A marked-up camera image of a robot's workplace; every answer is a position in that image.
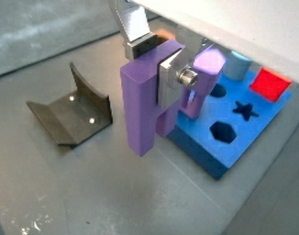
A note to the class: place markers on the brown notched tall block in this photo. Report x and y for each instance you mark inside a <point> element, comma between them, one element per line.
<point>165,34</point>

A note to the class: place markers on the blue shape-sorter base block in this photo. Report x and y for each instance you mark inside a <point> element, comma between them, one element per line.
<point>230,123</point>

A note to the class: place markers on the red rounded block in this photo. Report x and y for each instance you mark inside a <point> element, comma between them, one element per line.
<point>270,84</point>

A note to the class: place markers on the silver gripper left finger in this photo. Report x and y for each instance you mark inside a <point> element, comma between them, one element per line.
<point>131,19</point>

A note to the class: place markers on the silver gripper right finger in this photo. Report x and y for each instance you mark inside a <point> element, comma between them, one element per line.
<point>174,71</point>

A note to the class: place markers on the purple pentagon-top peg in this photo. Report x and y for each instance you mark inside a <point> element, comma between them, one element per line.
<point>207,65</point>

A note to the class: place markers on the dark grey curved holder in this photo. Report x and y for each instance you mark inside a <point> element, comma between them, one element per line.
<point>78,115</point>

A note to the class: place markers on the light blue cylinder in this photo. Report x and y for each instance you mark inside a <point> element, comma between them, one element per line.
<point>237,66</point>

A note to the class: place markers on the purple double-square object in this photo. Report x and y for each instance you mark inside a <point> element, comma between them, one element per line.
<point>147,119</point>

